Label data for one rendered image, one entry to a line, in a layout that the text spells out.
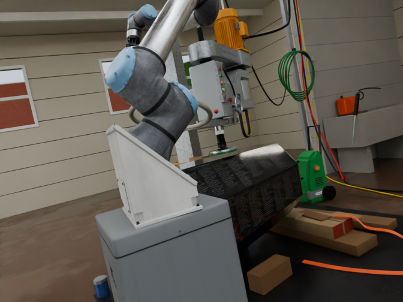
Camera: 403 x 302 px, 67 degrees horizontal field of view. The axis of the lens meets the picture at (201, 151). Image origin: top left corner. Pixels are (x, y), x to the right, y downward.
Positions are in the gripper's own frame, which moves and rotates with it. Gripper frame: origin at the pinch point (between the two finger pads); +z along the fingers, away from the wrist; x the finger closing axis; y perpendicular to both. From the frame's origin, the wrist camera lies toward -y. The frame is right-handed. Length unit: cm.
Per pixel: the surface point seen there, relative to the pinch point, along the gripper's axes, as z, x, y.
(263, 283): 127, 79, -36
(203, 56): -28, 44, -28
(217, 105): 5, 55, -40
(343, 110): -87, 270, -265
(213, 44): -39, 52, -28
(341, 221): 88, 149, -70
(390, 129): -49, 325, -245
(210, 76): -15, 50, -34
